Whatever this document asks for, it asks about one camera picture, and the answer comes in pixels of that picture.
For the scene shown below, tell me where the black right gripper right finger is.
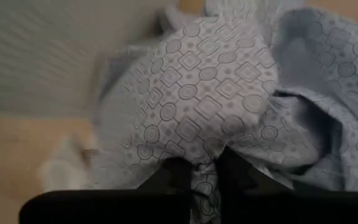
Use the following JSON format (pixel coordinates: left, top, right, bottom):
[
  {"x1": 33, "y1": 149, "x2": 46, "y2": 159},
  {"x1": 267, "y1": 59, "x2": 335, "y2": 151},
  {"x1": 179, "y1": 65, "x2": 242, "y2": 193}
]
[{"x1": 216, "y1": 146, "x2": 358, "y2": 224}]

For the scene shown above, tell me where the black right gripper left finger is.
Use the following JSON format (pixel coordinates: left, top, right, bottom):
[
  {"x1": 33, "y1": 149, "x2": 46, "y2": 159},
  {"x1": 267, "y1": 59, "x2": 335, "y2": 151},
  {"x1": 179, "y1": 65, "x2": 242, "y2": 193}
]
[{"x1": 19, "y1": 158, "x2": 195, "y2": 224}]

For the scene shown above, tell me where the white sock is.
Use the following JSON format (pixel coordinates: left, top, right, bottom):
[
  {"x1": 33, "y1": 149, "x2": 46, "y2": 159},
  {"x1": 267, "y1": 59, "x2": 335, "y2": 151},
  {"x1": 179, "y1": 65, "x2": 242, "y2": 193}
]
[{"x1": 39, "y1": 133, "x2": 99, "y2": 190}]

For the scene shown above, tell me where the light blue patterned shirt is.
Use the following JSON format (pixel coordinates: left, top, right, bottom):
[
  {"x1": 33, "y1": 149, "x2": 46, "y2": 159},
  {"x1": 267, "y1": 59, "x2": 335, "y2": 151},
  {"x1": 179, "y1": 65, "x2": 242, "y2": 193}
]
[{"x1": 90, "y1": 0, "x2": 358, "y2": 224}]

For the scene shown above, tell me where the white plastic laundry basket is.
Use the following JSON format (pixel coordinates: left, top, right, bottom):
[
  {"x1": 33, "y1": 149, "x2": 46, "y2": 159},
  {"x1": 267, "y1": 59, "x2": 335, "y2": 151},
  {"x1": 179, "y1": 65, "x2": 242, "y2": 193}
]
[{"x1": 0, "y1": 0, "x2": 180, "y2": 116}]

